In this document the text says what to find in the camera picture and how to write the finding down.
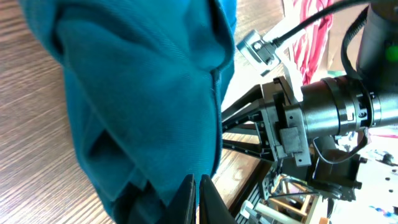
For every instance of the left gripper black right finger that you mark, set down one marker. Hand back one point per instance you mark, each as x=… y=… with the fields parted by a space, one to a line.
x=212 y=207

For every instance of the red t-shirt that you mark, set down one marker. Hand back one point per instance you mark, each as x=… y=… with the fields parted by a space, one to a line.
x=309 y=49

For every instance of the blue t-shirt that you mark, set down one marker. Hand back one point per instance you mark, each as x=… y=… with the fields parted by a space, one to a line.
x=144 y=82

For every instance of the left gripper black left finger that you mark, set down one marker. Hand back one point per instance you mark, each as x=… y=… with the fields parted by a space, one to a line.
x=182 y=209

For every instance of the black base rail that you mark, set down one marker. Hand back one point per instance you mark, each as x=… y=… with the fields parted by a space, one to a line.
x=264 y=199

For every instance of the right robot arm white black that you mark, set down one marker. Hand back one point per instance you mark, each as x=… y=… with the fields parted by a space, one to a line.
x=364 y=98

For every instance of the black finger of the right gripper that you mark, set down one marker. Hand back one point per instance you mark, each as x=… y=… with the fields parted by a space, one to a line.
x=249 y=97
x=254 y=150

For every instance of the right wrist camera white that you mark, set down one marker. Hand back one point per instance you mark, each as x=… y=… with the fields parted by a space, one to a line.
x=259 y=53

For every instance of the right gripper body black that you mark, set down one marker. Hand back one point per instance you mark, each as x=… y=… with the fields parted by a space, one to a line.
x=278 y=122

